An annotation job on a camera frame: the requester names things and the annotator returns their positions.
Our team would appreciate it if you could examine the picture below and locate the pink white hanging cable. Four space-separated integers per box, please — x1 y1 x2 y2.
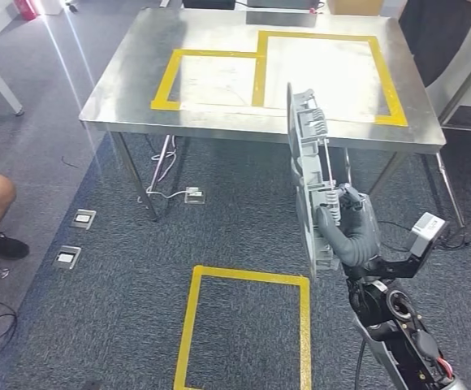
146 134 178 195

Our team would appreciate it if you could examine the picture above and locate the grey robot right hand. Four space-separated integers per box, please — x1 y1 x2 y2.
315 183 381 269

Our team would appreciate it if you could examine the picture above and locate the large yellow tape rectangle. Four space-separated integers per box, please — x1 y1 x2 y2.
251 30 409 128

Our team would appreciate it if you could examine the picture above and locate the red fire extinguisher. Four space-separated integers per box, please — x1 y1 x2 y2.
14 0 38 21

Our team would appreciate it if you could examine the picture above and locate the silver wheel hubcap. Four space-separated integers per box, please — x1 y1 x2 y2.
286 82 344 281

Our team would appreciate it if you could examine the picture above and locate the black carrying case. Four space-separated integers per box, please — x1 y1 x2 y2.
182 0 236 11

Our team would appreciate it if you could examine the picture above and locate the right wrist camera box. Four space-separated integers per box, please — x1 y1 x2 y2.
407 212 447 258

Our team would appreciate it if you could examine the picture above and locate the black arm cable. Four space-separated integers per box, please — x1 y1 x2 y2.
354 339 368 390

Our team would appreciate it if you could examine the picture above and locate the small steel table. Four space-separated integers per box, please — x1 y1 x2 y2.
79 7 447 223

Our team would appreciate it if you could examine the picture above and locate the yellow floor tape outline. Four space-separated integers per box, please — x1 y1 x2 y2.
173 265 312 390

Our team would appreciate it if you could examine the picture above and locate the white floor cable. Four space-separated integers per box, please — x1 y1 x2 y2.
137 185 201 205

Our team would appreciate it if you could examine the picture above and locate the small yellow tape rectangle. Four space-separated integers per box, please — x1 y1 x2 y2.
151 48 266 112

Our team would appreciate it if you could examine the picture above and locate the steel floor socket box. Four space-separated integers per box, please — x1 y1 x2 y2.
71 208 97 231
185 186 206 206
52 245 82 271

